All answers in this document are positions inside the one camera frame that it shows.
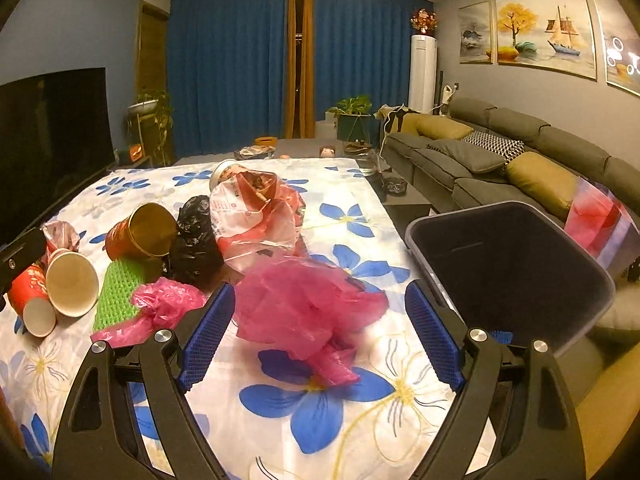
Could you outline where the small pink plastic bag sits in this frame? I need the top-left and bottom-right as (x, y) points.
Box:
(90, 276), (208, 348)

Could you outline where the tree and sailboat wall painting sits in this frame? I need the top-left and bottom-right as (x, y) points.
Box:
(495, 0), (598, 81)

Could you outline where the pale circles wall painting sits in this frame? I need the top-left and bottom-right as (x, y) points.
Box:
(592, 0), (640, 97)

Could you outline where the white round stool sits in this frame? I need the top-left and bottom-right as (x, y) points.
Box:
(315, 112), (341, 140)

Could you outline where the dark grey trash bin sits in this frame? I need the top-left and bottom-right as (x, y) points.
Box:
(404, 201), (617, 361)

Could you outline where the clear plastic wrapper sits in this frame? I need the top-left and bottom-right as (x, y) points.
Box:
(41, 220), (82, 256)

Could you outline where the large mustard cushion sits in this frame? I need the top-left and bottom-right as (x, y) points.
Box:
(505, 151), (583, 208)

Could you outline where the blue curtain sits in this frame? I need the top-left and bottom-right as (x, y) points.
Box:
(169, 0), (293, 157)
(312, 0), (436, 136)

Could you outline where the red paper cup gold rim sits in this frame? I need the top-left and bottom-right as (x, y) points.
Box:
(44, 247), (100, 318)

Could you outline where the trailing plant on stand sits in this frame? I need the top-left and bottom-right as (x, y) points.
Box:
(125, 89), (173, 161)

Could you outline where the brown sheer curtain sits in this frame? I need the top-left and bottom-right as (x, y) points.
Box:
(299, 0), (316, 139)
(286, 0), (302, 139)

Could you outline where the clear plastic bag red print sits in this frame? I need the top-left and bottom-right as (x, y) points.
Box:
(209, 172), (301, 276)

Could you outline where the white standing air conditioner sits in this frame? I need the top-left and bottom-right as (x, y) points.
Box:
(409, 35), (438, 115)

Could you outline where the large pink plastic bag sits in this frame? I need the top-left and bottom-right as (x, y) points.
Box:
(234, 255), (391, 387)

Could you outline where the black white patterned cushion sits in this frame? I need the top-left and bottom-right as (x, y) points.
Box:
(462, 130), (526, 162)

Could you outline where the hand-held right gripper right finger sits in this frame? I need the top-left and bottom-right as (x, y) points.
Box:
(404, 281), (587, 480)

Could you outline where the grey cushion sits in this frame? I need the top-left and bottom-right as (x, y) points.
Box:
(434, 139), (507, 175)

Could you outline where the red paper cup white print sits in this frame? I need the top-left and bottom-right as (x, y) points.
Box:
(7, 260), (58, 337)

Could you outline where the black flat television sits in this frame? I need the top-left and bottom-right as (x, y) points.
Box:
(0, 67), (117, 246)

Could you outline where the small mustard cushion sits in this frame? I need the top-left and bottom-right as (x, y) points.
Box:
(416, 114), (475, 141)

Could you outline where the floral white blue tablecloth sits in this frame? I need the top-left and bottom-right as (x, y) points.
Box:
(0, 156), (501, 480)

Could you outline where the small landscape wall painting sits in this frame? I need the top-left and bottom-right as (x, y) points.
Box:
(457, 1), (495, 65)

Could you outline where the printed snack box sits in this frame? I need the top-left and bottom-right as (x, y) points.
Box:
(235, 144), (276, 159)

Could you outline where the red paper cup gold lining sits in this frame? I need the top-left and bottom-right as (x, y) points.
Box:
(104, 202), (179, 263)

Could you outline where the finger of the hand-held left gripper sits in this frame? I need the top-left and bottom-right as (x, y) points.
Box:
(0, 227), (48, 311)

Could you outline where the red translucent plastic bag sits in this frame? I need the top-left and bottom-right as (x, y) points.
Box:
(235, 171), (313, 261)

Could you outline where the white orange paper cup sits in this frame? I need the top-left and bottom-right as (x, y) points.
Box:
(209, 159), (251, 191)

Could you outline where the black plastic bag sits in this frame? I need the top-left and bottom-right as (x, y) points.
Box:
(167, 195), (226, 292)

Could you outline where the red gold flower ornament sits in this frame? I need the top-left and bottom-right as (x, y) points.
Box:
(410, 8), (440, 36)

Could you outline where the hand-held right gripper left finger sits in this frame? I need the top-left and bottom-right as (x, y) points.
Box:
(51, 281), (237, 480)

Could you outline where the grey sectional sofa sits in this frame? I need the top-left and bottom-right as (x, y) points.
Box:
(382, 97), (640, 311)

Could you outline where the potted plant in dark pot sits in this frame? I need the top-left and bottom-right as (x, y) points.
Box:
(327, 95), (373, 142)

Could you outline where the wooden wall panel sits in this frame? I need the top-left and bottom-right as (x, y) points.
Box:
(137, 0), (171, 106)

